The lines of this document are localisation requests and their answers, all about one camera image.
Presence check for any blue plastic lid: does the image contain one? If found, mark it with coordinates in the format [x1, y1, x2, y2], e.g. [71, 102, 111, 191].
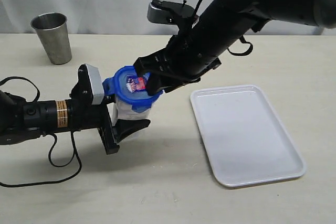
[102, 66, 163, 113]

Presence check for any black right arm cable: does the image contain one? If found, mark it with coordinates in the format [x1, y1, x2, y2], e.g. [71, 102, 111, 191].
[181, 0, 254, 57]

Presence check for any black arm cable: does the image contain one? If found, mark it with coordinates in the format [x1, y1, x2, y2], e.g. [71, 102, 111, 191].
[0, 76, 82, 188]
[181, 0, 254, 57]

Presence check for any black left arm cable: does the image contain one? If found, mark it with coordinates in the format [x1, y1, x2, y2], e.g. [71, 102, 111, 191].
[0, 76, 82, 188]

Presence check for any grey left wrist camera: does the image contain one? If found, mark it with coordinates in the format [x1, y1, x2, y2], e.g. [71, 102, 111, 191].
[85, 64, 104, 105]

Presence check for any white rectangular tray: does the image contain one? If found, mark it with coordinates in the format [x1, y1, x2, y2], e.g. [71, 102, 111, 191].
[190, 84, 307, 188]

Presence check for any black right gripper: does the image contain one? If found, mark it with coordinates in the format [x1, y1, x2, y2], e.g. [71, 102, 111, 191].
[133, 35, 221, 95]

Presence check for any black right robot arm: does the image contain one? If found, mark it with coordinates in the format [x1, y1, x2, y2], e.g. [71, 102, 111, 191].
[134, 0, 335, 95]

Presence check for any clear plastic container with label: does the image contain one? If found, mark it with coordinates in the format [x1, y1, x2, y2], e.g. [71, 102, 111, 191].
[111, 97, 151, 126]

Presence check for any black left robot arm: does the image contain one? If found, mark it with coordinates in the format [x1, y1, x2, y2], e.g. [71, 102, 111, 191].
[1, 64, 150, 154]

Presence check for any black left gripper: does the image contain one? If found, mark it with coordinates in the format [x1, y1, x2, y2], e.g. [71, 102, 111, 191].
[69, 63, 151, 155]

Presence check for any stainless steel cup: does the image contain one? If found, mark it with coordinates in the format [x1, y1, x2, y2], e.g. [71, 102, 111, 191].
[30, 13, 72, 65]

